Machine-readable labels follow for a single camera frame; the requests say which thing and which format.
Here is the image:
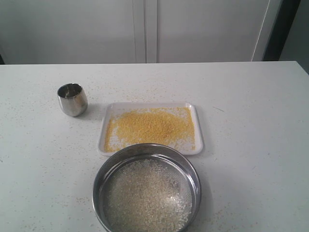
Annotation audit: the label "white rice grains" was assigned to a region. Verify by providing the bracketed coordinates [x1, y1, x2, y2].
[103, 159, 193, 232]

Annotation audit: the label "round stainless steel sieve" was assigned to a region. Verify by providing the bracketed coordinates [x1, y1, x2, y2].
[92, 144, 201, 232]

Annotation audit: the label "stainless steel cup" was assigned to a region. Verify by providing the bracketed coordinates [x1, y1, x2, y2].
[57, 83, 88, 117]

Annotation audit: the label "white plastic tray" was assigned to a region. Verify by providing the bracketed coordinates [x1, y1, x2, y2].
[97, 102, 203, 156]

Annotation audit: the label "yellow millet grains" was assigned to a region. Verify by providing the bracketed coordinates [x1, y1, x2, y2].
[103, 107, 196, 153]

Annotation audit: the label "white cabinet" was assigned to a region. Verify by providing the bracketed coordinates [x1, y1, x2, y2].
[0, 0, 281, 64]

